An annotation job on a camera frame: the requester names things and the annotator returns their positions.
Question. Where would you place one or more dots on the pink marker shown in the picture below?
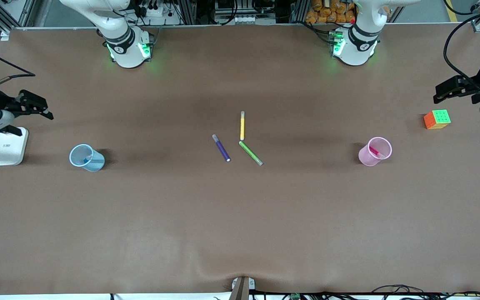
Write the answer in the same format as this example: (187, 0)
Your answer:
(374, 150)

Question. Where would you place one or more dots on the metal table edge clamp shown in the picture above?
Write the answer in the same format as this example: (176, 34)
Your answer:
(242, 289)

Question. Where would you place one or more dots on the white stand base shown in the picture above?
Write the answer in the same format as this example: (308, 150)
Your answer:
(8, 148)

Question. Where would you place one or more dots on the colourful puzzle cube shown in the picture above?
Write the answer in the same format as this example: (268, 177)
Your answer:
(440, 117)

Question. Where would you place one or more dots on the blue marker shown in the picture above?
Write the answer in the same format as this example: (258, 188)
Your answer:
(86, 160)

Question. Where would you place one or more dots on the bag of orange items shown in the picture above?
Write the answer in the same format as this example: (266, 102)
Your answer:
(327, 12)

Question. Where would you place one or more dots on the purple marker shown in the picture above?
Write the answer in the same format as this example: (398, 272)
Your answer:
(221, 149)

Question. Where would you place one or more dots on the yellow marker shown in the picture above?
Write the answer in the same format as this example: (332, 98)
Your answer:
(242, 127)

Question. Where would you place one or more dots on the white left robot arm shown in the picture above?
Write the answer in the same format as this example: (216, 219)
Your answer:
(356, 50)

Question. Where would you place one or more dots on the blue mesh cup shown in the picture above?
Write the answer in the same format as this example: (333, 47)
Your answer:
(96, 163)

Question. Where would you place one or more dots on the white terminal block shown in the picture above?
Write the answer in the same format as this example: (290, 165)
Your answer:
(250, 19)

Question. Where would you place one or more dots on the brown table cover sheet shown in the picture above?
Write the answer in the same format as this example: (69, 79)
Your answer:
(240, 216)

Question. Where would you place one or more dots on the white power strip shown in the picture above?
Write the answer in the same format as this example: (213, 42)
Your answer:
(156, 12)

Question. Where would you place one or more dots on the green marker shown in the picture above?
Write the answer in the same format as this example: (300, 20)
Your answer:
(250, 152)

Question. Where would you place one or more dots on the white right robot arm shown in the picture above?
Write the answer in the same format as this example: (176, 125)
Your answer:
(125, 54)

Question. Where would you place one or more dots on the pink mesh cup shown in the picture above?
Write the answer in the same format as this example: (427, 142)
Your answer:
(367, 157)

